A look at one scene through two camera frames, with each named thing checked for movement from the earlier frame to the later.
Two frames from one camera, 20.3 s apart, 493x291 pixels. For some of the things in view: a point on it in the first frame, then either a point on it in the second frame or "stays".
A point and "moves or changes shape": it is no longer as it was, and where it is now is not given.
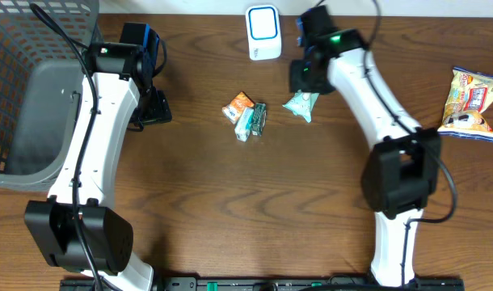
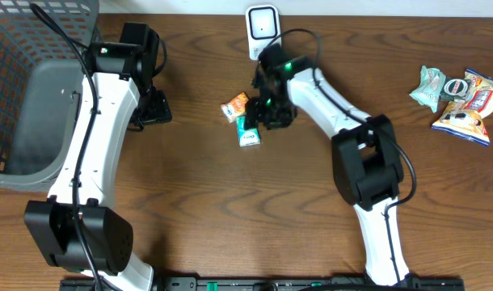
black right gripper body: x=306 y=80 → x=268 y=110
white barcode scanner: x=264 y=31 stays
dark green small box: x=259 y=119 moves or changes shape
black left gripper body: x=154 y=109 stays
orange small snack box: x=234 y=109 stays
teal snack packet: x=301 y=103 moves or changes shape
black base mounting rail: x=268 y=284 stays
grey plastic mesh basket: x=34 y=72 stays
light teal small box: x=243 y=126 moves or changes shape
